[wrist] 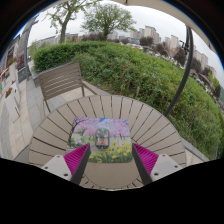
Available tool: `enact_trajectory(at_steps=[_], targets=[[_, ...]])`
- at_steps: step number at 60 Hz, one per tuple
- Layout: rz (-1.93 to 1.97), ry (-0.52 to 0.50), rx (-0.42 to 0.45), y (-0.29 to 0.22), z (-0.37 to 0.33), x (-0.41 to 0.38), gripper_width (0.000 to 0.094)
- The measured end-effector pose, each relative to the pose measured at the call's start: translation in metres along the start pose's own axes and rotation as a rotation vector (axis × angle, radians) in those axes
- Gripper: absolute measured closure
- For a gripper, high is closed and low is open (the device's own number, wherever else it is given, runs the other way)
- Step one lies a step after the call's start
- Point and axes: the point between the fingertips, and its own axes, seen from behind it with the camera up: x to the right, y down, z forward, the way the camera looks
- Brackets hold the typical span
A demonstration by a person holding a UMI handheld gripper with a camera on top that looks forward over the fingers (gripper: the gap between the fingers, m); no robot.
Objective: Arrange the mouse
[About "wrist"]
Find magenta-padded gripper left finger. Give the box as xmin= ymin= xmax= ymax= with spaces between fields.
xmin=42 ymin=143 xmax=93 ymax=186

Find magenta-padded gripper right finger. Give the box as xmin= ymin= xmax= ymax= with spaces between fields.
xmin=131 ymin=142 xmax=183 ymax=186

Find flower-print mouse pad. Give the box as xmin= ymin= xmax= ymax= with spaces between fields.
xmin=66 ymin=116 xmax=134 ymax=164

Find brown slatted chair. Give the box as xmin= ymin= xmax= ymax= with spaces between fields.
xmin=37 ymin=62 xmax=101 ymax=113

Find low white flower planter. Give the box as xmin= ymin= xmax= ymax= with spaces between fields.
xmin=3 ymin=87 xmax=21 ymax=121

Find green hedge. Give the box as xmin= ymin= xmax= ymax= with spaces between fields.
xmin=32 ymin=40 xmax=224 ymax=158

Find dark curved umbrella pole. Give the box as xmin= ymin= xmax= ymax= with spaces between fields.
xmin=163 ymin=26 xmax=194 ymax=118

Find tall white flower planter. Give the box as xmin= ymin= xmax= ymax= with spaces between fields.
xmin=7 ymin=57 xmax=20 ymax=84

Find grey storefront building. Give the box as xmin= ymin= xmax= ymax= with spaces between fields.
xmin=0 ymin=34 xmax=21 ymax=84

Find distant apartment buildings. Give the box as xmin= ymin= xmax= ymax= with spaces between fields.
xmin=129 ymin=25 xmax=218 ymax=79

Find thin-crowned tree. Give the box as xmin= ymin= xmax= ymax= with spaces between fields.
xmin=46 ymin=0 xmax=101 ymax=44

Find round leafy tree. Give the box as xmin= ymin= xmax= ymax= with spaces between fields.
xmin=81 ymin=2 xmax=137 ymax=42

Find beige umbrella canopy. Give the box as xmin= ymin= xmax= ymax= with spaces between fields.
xmin=113 ymin=0 xmax=218 ymax=54

